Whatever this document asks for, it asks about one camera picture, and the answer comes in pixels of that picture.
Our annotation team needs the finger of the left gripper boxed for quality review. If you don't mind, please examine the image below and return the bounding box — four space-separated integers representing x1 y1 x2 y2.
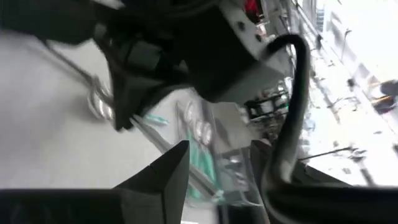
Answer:
0 0 97 44
107 40 193 131

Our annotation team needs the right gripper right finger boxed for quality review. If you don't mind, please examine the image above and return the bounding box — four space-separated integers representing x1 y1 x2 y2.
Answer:
250 139 398 224

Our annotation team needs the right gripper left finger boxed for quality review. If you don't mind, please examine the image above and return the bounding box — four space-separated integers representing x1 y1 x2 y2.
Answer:
0 139 190 224

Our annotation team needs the red box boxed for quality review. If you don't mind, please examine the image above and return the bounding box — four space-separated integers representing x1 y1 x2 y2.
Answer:
244 0 262 18

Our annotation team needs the clear plastic bin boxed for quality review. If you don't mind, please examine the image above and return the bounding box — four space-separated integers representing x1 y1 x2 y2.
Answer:
174 98 262 208

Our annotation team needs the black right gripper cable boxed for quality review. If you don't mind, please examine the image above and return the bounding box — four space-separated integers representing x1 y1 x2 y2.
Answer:
261 32 312 200

